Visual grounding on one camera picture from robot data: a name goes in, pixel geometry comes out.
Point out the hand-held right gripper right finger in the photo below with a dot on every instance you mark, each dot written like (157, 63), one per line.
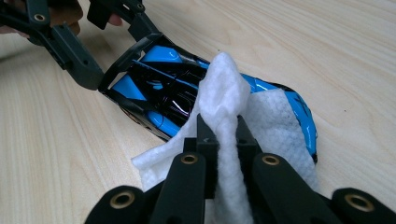
(247, 146)

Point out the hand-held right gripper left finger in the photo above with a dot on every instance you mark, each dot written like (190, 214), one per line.
(208, 165)

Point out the white wet wipe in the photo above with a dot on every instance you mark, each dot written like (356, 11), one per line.
(224, 93)

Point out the blue and black toy car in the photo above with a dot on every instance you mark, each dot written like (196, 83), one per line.
(158, 90)

